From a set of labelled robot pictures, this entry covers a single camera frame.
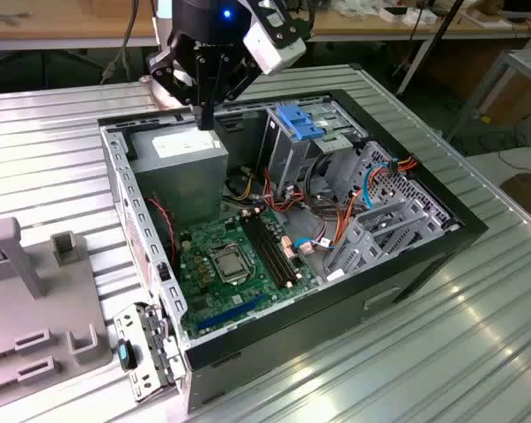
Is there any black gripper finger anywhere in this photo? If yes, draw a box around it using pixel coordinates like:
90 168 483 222
206 50 260 130
148 50 208 130

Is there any grey disk bay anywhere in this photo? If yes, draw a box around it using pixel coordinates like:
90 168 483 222
324 200 462 283

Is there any blue drive cage latch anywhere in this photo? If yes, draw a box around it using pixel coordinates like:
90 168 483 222
277 104 328 141

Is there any grey optical drive cage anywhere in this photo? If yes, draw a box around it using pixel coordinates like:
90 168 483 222
264 103 358 189

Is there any grey power supply unit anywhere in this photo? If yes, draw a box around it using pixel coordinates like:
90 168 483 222
128 125 230 230

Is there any wooden workbench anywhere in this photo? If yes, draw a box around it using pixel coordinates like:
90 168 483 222
0 0 531 52

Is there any black RAM slot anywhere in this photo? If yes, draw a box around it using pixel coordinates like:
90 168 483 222
240 213 292 290
249 210 302 286

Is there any CPU socket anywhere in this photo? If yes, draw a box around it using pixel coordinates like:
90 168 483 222
207 243 254 286

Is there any silver CPU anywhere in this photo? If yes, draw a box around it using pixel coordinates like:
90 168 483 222
216 254 244 278

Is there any green motherboard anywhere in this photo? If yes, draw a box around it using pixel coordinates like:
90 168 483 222
176 206 321 340

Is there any small white box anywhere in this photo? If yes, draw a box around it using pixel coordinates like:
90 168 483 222
401 9 438 26

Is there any black tripod pole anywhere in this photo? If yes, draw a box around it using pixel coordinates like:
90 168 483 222
418 0 465 54

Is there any blue expansion slot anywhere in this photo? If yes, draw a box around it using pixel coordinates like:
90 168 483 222
196 293 266 335

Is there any silver expansion card retainer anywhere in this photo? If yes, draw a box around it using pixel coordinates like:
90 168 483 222
113 301 191 404

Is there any black PC case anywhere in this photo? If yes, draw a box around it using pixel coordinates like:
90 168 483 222
96 87 490 413

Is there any grey parts rack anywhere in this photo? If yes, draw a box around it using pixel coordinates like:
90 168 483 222
0 215 116 397

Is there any large brown carton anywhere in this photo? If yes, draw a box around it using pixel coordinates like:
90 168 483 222
483 70 531 129

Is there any brown cardboard box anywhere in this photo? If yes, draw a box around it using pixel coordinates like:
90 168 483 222
498 173 531 226

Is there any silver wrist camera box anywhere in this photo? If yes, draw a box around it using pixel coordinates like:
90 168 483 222
242 19 307 76

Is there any black camera bracket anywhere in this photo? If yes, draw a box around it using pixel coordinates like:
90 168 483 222
249 0 313 49

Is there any robot cable bundle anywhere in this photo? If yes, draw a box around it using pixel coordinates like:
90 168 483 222
100 0 141 85

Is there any yellow black power wire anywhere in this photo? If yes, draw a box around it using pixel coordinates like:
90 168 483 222
227 169 254 200

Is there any orange red drive wire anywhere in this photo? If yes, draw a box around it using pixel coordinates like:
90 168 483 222
261 167 308 215

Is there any thick black cable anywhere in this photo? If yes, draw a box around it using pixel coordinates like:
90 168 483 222
303 152 339 212

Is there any red black fan wire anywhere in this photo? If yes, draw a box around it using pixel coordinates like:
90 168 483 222
145 197 178 271

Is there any blue data wire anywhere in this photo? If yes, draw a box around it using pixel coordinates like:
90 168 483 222
293 161 398 255

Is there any purple white panel wire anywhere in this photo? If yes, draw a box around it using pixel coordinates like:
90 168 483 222
311 219 335 250

